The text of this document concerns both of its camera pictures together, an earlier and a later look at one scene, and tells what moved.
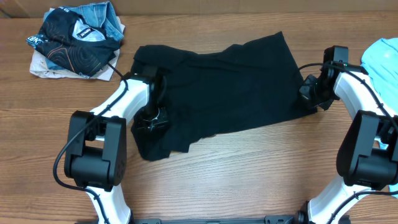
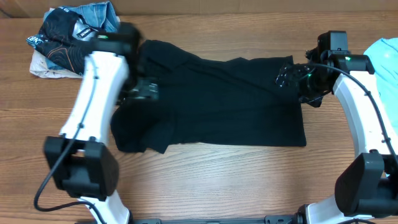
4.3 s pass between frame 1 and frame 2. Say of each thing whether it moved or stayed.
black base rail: stayed
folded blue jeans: stayed
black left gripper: moved
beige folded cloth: stayed
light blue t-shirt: stayed
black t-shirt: moved
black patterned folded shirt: stayed
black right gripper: moved
